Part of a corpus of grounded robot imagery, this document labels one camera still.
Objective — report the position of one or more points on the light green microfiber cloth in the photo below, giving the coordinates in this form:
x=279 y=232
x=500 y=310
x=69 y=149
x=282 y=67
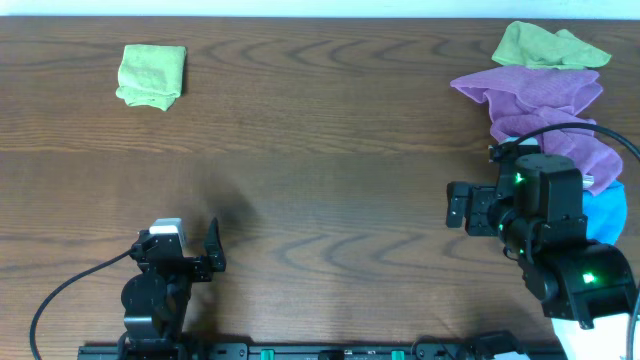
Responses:
x=151 y=75

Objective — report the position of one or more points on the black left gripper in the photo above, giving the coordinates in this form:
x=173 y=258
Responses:
x=182 y=261

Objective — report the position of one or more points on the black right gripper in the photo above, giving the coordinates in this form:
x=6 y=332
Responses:
x=478 y=210

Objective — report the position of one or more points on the olive green cloth at back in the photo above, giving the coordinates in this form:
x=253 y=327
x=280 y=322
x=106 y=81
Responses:
x=529 y=45

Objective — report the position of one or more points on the blue microfiber cloth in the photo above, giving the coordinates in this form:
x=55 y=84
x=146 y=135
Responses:
x=607 y=213

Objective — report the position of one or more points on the purple microfiber cloth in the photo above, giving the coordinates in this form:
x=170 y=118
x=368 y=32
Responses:
x=521 y=100

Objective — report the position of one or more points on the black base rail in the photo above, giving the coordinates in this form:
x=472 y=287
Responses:
x=493 y=345

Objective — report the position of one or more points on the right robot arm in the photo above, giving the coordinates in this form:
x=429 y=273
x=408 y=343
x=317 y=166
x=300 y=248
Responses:
x=584 y=290

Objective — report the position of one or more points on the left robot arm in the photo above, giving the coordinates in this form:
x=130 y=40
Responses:
x=156 y=300

